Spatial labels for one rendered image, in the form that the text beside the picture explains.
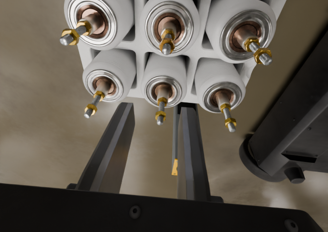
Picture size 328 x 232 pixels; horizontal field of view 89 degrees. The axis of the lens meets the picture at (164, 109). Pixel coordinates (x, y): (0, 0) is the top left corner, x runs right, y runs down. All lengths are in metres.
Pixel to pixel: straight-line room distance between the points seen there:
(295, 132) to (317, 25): 0.31
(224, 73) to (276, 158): 0.42
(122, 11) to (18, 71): 0.60
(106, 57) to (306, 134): 0.57
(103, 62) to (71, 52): 0.33
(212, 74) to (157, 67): 0.11
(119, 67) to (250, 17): 0.23
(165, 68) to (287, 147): 0.47
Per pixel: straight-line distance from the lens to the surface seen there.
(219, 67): 0.36
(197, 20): 0.29
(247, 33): 0.29
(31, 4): 0.67
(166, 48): 0.20
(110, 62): 0.34
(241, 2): 0.30
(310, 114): 0.58
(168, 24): 0.27
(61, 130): 0.98
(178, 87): 0.33
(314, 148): 0.70
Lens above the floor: 0.53
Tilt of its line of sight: 49 degrees down
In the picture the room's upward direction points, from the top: 175 degrees counter-clockwise
